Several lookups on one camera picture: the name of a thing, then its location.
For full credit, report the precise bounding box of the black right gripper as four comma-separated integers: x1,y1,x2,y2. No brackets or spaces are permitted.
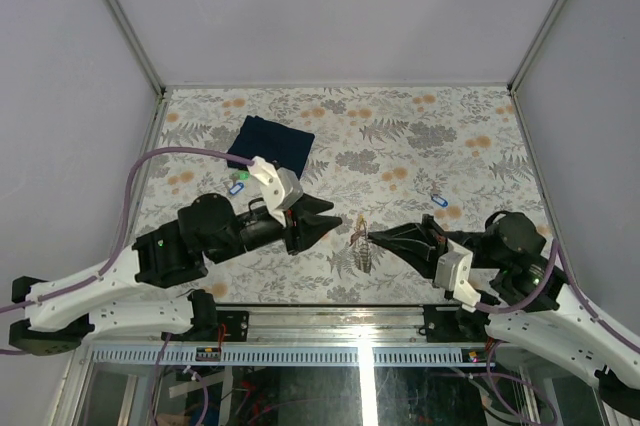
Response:
366,212,479,286

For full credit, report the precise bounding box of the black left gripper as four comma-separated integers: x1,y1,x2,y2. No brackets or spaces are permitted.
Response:
212,194,345,266

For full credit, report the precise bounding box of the key with blue tag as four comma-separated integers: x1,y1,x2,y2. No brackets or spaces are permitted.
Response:
430,190,449,208

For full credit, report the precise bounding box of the metal keyring with yellow grip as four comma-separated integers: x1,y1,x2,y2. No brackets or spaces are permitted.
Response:
350,215,372,274

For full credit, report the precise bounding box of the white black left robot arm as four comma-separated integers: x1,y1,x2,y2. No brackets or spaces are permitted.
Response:
8,194,342,356

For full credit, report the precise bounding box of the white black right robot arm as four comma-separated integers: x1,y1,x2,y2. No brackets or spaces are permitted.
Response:
367,211,639,419

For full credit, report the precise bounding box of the dark navy folded cloth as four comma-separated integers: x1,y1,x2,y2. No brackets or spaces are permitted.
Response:
227,116,315,179

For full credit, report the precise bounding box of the small blue key tag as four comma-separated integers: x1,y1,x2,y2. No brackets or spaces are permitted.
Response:
228,182,245,196

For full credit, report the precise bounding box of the key with green tag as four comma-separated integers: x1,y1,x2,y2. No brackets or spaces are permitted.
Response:
232,171,250,181

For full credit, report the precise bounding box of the floral patterned table mat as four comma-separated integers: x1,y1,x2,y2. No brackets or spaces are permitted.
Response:
150,86,553,304

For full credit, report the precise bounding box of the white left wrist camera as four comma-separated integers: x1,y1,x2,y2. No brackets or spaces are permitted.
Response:
247,156,303,227

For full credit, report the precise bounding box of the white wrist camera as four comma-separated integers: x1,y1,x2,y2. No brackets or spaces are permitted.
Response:
247,156,303,227
433,240,481,313

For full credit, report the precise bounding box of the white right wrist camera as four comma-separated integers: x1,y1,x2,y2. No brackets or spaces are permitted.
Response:
433,240,481,313

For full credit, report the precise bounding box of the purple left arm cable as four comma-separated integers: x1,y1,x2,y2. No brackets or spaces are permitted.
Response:
0,146,256,357

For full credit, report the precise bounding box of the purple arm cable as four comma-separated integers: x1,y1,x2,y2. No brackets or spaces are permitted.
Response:
474,240,640,352
0,146,256,357

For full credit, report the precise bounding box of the aluminium front rail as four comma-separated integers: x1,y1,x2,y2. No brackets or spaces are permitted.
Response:
74,303,501,347

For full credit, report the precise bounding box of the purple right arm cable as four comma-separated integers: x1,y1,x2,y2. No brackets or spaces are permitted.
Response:
474,240,640,352

